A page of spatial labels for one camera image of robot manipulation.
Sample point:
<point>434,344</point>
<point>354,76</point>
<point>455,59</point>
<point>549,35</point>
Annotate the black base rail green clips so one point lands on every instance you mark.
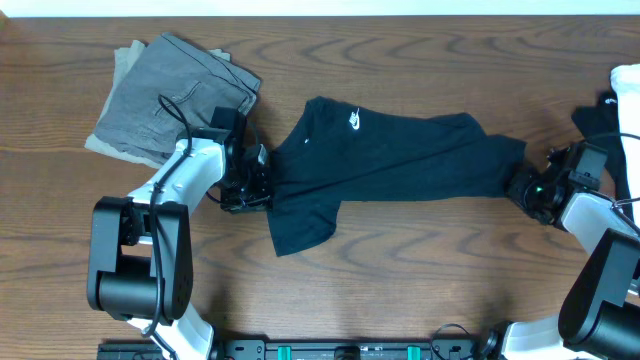
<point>449,342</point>

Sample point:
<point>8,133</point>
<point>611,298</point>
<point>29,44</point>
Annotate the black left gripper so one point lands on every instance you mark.
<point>263,198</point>

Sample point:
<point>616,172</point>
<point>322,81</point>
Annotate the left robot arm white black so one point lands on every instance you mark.
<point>141,260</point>

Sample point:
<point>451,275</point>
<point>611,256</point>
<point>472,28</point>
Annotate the folded grey shorts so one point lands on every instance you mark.
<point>135,125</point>

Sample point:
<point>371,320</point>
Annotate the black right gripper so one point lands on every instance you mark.
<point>516,190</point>

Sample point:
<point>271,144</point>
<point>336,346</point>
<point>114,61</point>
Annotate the folded beige garment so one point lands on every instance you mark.
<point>125,58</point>

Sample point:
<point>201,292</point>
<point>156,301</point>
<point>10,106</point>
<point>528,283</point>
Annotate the black t-shirt white logo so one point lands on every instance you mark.
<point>339,152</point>

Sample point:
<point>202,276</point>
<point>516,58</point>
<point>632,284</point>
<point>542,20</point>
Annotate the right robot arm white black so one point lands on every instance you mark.
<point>596,321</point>

